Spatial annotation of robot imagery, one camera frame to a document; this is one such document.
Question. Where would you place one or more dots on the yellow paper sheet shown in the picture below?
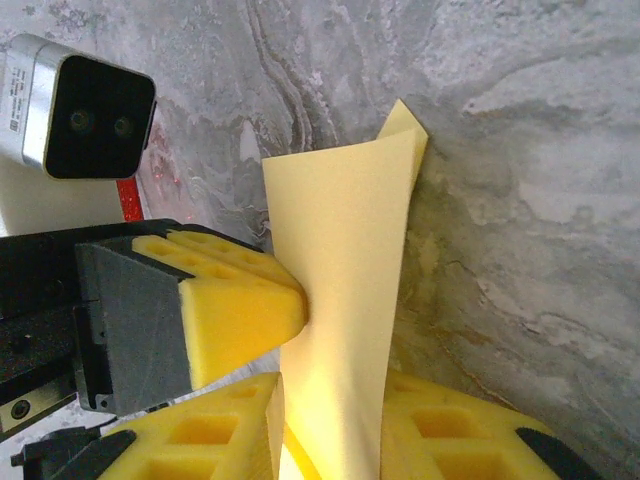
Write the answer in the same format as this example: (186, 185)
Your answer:
(340, 250)

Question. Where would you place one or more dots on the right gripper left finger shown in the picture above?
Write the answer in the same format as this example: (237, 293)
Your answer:
(200, 440)

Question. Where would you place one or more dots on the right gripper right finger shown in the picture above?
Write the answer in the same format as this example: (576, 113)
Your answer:
(450, 440)

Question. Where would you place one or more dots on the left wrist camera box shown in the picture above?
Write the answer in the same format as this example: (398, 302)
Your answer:
(95, 115)

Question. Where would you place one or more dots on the red glitter microphone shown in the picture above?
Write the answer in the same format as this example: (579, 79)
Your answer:
(132, 200)

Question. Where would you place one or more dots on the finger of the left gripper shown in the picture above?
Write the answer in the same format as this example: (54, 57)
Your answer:
(225, 245)
(225, 325)

